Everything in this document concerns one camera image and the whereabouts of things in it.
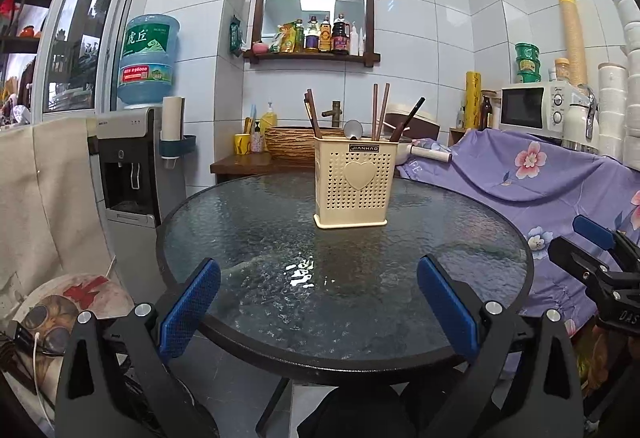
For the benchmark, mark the dark wooden shelf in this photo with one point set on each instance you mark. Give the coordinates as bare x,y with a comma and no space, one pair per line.
20,43

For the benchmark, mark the yellow soap pump bottle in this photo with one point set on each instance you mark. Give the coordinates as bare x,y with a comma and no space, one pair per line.
268,118

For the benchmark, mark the small wooden box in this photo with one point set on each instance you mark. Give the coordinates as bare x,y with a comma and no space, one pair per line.
457,136

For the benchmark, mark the white slim bottle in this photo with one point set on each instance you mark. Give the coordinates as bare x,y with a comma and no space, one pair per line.
354,41

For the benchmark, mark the green hanging packet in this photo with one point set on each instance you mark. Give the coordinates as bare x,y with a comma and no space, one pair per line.
236,36

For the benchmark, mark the white steel kettle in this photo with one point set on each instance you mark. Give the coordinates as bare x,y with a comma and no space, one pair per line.
577,121

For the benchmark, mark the wooden counter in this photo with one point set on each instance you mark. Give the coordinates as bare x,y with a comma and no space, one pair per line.
245,166

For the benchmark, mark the blue toothbrush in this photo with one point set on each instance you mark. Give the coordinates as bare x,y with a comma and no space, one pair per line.
253,118

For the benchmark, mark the orange lid jar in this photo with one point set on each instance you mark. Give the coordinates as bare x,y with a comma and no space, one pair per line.
562,71

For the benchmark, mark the tall stack of paper cups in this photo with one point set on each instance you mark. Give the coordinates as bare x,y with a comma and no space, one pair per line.
572,33

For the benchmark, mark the white microwave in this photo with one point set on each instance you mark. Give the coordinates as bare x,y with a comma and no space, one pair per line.
525,108

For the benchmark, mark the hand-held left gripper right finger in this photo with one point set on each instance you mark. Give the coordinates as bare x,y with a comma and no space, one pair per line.
445,303

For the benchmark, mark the metal spoon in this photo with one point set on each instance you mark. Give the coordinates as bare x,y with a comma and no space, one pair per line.
352,128

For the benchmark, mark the wooden framed mirror shelf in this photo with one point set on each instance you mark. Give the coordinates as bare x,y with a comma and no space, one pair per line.
312,61

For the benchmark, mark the black chopstick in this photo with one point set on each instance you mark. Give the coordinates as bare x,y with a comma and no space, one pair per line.
410,116

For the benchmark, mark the green instant noodle bowl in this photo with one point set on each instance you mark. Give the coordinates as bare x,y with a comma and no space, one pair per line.
529,71
527,52

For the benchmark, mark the yellow cup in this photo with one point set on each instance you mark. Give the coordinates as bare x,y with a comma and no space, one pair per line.
242,146

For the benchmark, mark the white cylinder roll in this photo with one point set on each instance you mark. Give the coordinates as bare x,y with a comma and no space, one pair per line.
430,154

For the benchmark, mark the white paper cup tube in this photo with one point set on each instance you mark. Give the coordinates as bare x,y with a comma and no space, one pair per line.
172,118

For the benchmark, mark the brown white rice cooker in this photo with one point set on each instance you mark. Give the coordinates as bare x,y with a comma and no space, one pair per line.
400,118

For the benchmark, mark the stack of white disposable bowls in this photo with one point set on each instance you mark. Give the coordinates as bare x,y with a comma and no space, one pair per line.
625,8

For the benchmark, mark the round glass table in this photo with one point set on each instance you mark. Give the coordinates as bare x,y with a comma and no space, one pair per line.
300,363

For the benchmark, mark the pink small bowl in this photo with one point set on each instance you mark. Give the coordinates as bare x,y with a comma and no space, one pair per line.
260,47

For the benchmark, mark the sliding glass window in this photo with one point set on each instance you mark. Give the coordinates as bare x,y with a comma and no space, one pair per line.
85,38

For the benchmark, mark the wooden wash basin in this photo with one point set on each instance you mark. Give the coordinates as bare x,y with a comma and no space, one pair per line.
287,146

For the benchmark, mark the purple floral cloth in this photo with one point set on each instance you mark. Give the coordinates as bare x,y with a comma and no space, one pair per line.
525,198

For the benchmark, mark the orange patterned cloth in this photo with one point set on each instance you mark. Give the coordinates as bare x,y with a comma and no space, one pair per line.
592,358

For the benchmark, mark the grey water dispenser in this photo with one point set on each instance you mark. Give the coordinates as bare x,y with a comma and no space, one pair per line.
125,168

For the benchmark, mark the small patterned pump bottle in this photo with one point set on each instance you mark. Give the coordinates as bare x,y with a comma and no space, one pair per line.
258,141

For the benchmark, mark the brown wooden chopstick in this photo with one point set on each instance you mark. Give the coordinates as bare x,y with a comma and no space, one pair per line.
314,113
383,111
308,111
375,113

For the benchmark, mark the yellow plastic roll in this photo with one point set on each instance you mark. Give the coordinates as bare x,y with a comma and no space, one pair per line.
473,101

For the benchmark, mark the green glass bottle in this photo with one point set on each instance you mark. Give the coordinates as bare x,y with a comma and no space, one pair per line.
299,36

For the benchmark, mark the round printed cushion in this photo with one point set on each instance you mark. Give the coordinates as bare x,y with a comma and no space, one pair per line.
75,298

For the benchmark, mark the black power adapter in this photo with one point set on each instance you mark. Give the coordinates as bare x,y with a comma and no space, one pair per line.
30,338

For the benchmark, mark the beige cloth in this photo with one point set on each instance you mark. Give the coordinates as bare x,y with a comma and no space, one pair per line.
50,198

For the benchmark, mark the cream plastic utensil basket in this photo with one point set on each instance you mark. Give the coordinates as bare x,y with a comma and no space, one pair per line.
350,198

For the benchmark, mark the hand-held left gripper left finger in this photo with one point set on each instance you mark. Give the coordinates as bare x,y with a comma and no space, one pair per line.
192,303

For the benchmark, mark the stack of white containers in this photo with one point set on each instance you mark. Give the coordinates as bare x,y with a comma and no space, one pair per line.
612,108

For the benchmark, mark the yellow seasoning packet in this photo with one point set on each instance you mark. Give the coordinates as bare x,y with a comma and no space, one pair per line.
285,38

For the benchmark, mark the brown glass bottle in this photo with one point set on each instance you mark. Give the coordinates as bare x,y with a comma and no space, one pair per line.
486,113

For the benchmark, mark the brass faucet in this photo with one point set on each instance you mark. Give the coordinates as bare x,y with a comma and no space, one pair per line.
332,113

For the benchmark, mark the dark soy sauce bottle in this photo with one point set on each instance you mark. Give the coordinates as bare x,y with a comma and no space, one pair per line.
340,36

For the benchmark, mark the blue water jug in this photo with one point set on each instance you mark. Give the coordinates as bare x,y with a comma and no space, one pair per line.
147,58

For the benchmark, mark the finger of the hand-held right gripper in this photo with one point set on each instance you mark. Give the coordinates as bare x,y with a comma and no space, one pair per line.
595,229
580,260

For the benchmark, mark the small clear bottle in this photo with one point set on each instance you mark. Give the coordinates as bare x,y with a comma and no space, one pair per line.
460,118

